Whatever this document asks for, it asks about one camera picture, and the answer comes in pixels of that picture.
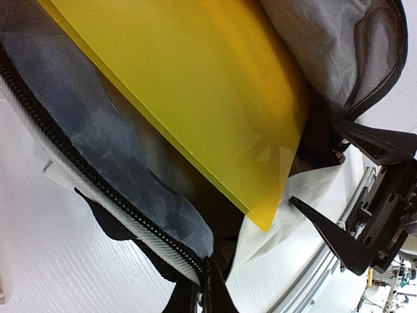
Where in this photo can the yellow hardcover book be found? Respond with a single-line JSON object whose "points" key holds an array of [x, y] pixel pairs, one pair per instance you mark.
{"points": [[213, 77]]}

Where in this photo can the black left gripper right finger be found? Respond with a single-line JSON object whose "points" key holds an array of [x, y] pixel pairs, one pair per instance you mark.
{"points": [[215, 295]]}

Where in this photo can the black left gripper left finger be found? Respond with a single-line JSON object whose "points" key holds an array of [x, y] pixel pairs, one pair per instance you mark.
{"points": [[184, 297]]}

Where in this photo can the beige canvas student bag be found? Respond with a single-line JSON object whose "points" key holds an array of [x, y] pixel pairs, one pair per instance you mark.
{"points": [[139, 185]]}

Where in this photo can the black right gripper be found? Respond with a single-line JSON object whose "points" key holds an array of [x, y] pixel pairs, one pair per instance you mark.
{"points": [[374, 232]]}

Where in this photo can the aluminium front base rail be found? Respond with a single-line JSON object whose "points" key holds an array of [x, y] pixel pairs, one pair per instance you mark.
{"points": [[321, 284]]}

